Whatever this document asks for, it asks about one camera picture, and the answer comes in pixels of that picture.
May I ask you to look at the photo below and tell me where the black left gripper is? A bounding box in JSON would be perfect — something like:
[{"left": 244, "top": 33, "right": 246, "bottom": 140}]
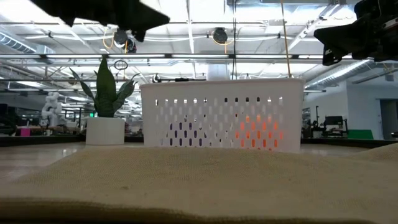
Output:
[{"left": 29, "top": 0, "right": 171, "bottom": 43}]

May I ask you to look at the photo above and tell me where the white round plant pot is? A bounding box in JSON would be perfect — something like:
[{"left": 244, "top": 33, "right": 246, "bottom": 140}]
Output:
[{"left": 85, "top": 116, "right": 126, "bottom": 146}]

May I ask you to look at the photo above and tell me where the black workstation machine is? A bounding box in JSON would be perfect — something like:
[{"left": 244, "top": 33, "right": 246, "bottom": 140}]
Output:
[{"left": 322, "top": 115, "right": 349, "bottom": 138}]

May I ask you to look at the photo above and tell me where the yellow hanging cable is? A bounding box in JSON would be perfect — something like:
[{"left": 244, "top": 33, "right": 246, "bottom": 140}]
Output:
[{"left": 279, "top": 0, "right": 294, "bottom": 78}]

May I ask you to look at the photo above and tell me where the beige folded cloth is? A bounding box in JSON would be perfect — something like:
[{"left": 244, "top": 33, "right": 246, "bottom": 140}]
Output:
[{"left": 0, "top": 142, "right": 398, "bottom": 224}]

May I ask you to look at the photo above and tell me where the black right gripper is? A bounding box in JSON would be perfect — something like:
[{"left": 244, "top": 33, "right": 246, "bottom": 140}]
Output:
[{"left": 313, "top": 0, "right": 398, "bottom": 67}]

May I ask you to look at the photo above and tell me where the green panel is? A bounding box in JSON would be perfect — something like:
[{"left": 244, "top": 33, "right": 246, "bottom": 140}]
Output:
[{"left": 347, "top": 129, "right": 374, "bottom": 141}]

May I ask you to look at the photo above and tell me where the white perforated plastic basket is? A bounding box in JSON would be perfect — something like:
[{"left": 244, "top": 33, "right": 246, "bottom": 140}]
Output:
[{"left": 139, "top": 77, "right": 305, "bottom": 154}]

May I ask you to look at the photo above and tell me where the orange fruit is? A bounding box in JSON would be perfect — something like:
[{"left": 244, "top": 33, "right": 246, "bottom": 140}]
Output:
[{"left": 234, "top": 114, "right": 284, "bottom": 149}]

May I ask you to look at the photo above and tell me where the purple grape bunch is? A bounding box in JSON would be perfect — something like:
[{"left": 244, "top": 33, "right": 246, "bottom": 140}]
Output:
[{"left": 167, "top": 123, "right": 203, "bottom": 147}]

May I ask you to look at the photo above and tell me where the green snake plant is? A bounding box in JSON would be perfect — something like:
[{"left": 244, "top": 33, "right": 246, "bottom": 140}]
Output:
[{"left": 68, "top": 57, "right": 141, "bottom": 118}]

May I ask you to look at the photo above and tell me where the black hanging cable reel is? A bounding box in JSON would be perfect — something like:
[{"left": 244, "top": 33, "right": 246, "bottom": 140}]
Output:
[
  {"left": 113, "top": 29, "right": 138, "bottom": 54},
  {"left": 212, "top": 27, "right": 229, "bottom": 45}
]

